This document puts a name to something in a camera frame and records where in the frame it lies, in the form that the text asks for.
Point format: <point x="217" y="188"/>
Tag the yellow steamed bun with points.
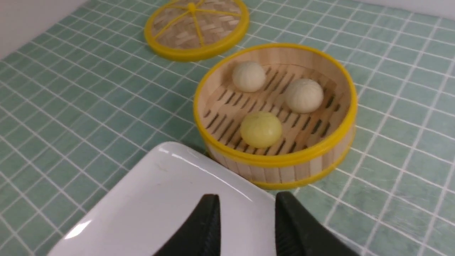
<point x="260" y="129"/>

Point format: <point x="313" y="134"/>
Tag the yellow rimmed bamboo steamer basket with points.
<point x="311" y="146"/>

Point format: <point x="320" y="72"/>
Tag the yellow rimmed bamboo steamer lid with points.
<point x="192" y="30"/>

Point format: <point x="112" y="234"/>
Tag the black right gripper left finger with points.
<point x="200" y="234"/>

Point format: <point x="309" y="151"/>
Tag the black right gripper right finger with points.
<point x="299" y="233"/>

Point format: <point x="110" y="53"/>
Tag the green checkered tablecloth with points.
<point x="83" y="102"/>

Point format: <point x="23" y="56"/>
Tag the white square plate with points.
<point x="139" y="215"/>

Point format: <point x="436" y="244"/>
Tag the white steamed bun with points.
<point x="248" y="76"/>
<point x="303" y="96"/>

